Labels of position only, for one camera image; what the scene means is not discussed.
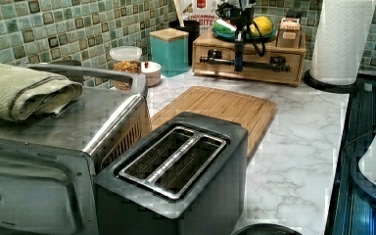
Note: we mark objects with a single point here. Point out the plush watermelon slice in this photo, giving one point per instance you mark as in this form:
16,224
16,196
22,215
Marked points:
223,26

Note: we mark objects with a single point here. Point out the small white bowl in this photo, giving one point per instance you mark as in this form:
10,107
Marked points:
152,72

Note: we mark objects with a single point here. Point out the tea bag box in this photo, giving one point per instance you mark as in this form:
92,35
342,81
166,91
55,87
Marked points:
289,33

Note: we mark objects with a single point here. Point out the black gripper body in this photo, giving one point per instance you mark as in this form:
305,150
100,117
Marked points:
240,14

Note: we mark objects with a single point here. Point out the plush yellow lemon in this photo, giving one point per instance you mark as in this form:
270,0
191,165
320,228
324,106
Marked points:
261,26

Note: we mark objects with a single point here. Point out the black two-slot toaster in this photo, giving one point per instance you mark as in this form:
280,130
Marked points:
187,177

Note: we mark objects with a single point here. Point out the black utensil holder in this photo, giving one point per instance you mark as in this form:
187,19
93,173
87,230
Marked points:
193,30

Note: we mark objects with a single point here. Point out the bamboo cutting board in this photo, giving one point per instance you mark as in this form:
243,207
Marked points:
251,112

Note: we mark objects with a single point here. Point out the cereal box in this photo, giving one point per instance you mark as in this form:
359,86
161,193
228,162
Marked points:
201,11

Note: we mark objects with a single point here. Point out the wooden drawer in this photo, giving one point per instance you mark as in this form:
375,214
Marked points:
276,66

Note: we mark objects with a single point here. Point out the stainless steel toaster oven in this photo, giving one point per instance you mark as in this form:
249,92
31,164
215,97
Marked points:
48,162

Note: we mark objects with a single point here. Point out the black round object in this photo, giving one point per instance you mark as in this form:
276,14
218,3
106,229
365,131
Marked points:
266,229

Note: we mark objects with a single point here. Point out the paper towel roll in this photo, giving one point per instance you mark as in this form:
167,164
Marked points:
340,40

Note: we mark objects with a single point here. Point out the black paper towel base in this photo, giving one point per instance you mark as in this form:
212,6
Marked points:
331,88

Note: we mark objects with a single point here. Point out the clear jar with cereal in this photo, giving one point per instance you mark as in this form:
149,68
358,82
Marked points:
126,58

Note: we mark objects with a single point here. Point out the blue plate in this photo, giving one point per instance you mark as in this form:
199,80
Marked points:
230,36

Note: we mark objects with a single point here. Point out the folded beige towel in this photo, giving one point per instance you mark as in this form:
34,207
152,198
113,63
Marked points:
24,92

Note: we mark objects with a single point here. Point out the wooden drawer box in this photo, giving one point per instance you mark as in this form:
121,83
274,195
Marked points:
208,39

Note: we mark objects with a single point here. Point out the wooden spoon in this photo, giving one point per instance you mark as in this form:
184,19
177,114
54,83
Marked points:
178,12

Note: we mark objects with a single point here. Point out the teal canister with wooden lid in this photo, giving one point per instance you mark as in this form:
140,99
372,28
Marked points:
169,48

